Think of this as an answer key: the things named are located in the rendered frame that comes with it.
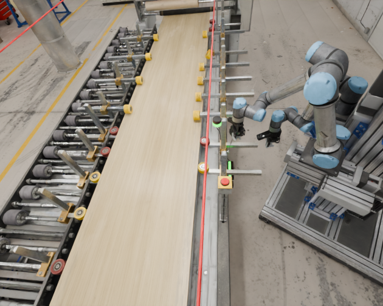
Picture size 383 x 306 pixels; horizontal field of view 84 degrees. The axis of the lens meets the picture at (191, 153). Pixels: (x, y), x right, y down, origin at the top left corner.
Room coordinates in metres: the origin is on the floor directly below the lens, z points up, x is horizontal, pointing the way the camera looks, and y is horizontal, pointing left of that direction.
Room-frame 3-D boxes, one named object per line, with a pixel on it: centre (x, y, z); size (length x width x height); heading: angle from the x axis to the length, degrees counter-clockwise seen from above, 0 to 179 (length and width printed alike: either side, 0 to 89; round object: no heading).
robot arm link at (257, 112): (0.91, -0.42, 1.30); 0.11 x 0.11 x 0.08; 48
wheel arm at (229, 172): (0.81, -0.26, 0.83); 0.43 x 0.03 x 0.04; 78
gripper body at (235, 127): (0.95, -0.33, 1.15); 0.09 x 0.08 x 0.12; 8
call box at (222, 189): (0.53, -0.14, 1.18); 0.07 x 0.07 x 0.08; 78
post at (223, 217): (0.52, -0.14, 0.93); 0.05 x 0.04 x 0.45; 168
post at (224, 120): (1.02, -0.25, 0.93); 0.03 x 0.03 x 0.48; 78
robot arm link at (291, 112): (1.01, -0.71, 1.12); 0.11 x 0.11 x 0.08; 22
